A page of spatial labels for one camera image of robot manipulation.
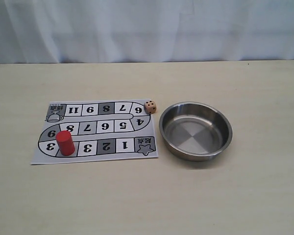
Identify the wooden die with black pips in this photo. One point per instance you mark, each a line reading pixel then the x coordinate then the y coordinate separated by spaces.
pixel 150 107

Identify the red cylinder game piece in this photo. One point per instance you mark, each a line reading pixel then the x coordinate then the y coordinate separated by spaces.
pixel 65 143

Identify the grey numbered game board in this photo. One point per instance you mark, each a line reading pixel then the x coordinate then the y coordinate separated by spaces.
pixel 103 130

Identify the stainless steel round bowl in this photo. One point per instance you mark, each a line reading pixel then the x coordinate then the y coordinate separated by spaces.
pixel 195 131

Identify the white curtain backdrop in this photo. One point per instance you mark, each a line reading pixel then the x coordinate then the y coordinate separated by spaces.
pixel 111 31

